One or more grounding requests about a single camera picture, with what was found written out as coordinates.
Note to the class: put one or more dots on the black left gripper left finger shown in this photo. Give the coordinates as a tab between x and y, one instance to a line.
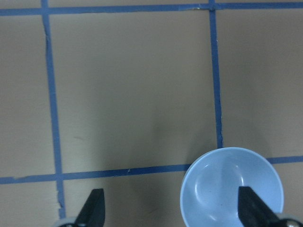
92	213

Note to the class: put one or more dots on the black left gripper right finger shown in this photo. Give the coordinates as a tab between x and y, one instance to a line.
252	211

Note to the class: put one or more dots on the blue bowl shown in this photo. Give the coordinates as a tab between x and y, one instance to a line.
209	191

